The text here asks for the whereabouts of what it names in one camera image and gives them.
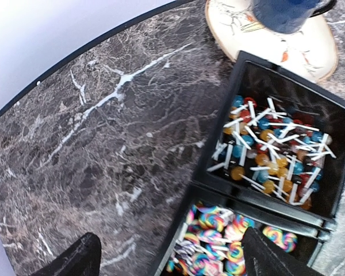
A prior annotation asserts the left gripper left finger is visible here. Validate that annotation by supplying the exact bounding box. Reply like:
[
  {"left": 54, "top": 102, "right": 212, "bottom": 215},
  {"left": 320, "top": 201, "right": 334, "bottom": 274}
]
[{"left": 32, "top": 232, "right": 101, "bottom": 276}]

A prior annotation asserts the dark blue mug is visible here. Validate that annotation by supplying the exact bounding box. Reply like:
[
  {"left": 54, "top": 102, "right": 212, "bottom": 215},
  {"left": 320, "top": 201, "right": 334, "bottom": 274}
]
[{"left": 251, "top": 0, "right": 337, "bottom": 34}]

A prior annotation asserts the beige ceramic plate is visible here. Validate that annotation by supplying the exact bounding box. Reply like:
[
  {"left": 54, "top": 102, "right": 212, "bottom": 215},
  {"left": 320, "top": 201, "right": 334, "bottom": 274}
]
[{"left": 205, "top": 1, "right": 338, "bottom": 83}]

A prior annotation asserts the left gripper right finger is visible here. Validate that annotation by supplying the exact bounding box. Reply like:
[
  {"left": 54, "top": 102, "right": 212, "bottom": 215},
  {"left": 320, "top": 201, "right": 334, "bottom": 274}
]
[{"left": 241, "top": 227, "right": 322, "bottom": 276}]

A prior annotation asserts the black three-compartment candy tray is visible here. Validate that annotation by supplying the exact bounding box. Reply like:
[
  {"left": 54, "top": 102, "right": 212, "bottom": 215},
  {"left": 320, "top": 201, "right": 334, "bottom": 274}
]
[{"left": 148, "top": 51, "right": 345, "bottom": 275}]

